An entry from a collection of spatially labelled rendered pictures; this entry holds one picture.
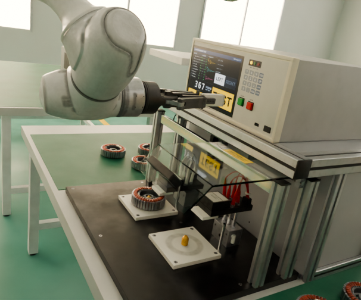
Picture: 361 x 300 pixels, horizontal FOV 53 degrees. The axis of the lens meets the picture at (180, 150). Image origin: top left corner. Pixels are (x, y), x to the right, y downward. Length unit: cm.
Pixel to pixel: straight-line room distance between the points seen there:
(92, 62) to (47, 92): 15
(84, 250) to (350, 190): 72
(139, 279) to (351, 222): 60
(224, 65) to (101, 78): 51
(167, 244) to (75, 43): 61
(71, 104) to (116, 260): 43
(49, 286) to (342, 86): 167
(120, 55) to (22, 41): 492
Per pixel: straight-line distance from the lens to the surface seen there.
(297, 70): 90
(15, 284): 213
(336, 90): 102
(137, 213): 115
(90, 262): 100
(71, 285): 209
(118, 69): 61
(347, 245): 118
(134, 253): 100
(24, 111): 238
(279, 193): 85
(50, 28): 554
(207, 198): 100
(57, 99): 73
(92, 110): 74
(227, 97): 104
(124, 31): 60
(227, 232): 107
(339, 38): 872
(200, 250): 103
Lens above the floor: 135
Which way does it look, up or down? 19 degrees down
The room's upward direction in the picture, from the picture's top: 9 degrees clockwise
